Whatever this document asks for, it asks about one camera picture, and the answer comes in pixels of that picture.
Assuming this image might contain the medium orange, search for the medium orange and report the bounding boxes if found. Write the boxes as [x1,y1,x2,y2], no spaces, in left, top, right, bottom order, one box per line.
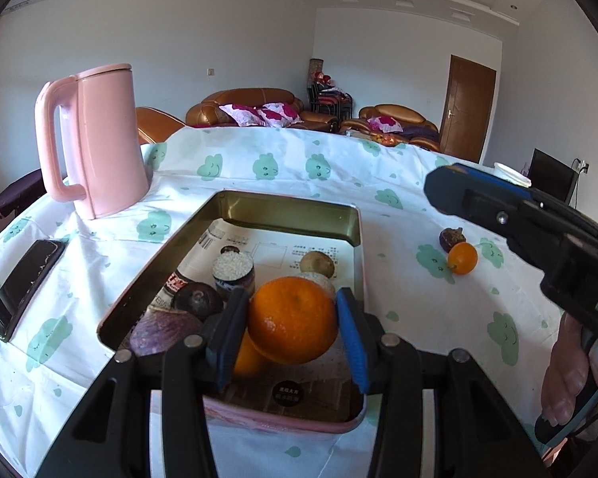
[232,329,272,378]

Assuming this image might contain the small white-topped can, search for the small white-topped can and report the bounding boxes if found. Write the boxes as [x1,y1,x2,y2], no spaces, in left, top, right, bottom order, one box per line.
[212,251,256,302]

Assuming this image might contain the long brown leather sofa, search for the long brown leather sofa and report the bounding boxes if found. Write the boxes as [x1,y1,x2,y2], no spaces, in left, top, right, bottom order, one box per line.
[185,88,340,134]

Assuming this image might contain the large orange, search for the large orange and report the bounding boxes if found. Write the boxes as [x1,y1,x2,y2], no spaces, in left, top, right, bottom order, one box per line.
[248,276,340,365]

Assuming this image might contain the dark purple padded chair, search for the dark purple padded chair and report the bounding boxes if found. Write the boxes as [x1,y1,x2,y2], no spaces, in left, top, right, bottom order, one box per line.
[0,168,48,222]

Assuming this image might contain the purple blanket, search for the purple blanket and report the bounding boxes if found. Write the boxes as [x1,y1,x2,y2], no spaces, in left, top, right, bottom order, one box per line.
[403,127,440,144]

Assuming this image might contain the white cartoon printed mug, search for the white cartoon printed mug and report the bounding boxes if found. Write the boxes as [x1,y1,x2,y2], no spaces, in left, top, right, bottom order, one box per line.
[493,162,533,187]

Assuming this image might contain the short brown leather sofa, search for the short brown leather sofa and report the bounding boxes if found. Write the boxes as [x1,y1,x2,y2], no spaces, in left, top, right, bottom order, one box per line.
[340,104,442,153]

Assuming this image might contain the dark purple passion fruit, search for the dark purple passion fruit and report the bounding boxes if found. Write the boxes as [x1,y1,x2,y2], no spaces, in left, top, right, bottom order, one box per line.
[173,282,226,322]

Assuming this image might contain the purple round radish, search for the purple round radish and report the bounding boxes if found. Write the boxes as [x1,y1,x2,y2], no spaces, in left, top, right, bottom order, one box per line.
[130,306,205,358]

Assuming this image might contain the small orange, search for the small orange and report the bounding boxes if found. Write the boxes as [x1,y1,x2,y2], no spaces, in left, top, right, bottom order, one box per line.
[447,242,479,276]

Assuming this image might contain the dark brown mangosteen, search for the dark brown mangosteen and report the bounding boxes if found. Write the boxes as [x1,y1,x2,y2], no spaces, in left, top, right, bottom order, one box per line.
[439,227,466,255]

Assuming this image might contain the person's right hand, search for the person's right hand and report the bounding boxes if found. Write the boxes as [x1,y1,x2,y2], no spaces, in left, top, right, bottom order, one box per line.
[541,310,598,426]

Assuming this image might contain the printed paper leaflet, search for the printed paper leaflet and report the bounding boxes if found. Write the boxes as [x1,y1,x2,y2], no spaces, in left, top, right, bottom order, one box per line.
[167,219,364,416]

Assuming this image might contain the black smartphone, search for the black smartphone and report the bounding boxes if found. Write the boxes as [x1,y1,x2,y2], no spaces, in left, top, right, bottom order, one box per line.
[0,239,68,343]

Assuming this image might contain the brown kiwi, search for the brown kiwi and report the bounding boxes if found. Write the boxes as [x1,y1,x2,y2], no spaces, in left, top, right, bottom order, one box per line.
[299,251,336,280]

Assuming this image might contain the black television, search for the black television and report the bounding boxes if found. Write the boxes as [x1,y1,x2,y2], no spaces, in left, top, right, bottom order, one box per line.
[528,148,576,205]

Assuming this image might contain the white magenta flower pillow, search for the white magenta flower pillow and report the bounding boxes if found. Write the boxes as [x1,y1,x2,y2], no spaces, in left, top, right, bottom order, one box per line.
[219,104,265,127]
[256,102,304,127]

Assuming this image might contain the brown wooden door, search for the brown wooden door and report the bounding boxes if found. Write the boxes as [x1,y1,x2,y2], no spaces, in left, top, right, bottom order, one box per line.
[439,55,496,164]

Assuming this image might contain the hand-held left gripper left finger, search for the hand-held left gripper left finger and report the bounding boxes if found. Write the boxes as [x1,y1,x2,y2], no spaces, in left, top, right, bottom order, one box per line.
[60,286,251,478]

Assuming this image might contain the pink electric kettle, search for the pink electric kettle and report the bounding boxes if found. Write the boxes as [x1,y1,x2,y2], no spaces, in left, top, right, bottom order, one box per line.
[34,63,151,221]

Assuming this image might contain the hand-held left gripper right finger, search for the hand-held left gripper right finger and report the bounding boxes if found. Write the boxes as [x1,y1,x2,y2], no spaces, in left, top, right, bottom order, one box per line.
[335,287,534,478]

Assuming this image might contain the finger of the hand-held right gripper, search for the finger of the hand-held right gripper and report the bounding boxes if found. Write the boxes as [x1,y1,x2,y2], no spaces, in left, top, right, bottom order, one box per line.
[450,162,598,231]
[423,166,545,248]

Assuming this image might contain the white green-cloud printed tablecloth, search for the white green-cloud printed tablecloth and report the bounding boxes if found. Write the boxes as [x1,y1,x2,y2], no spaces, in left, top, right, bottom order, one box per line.
[0,127,598,478]

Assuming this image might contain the dark stacked chairs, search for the dark stacked chairs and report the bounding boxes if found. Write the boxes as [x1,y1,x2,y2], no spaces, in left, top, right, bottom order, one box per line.
[306,80,354,120]

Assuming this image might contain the brown leather armchair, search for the brown leather armchair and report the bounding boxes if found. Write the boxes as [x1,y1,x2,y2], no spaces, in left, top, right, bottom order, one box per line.
[136,107,186,145]

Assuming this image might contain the pink metal tin box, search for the pink metal tin box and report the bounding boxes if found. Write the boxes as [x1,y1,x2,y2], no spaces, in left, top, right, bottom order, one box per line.
[97,189,367,434]

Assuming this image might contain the coffee table with snacks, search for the coffee table with snacks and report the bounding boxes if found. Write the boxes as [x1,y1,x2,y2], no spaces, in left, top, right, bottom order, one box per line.
[346,129,404,146]

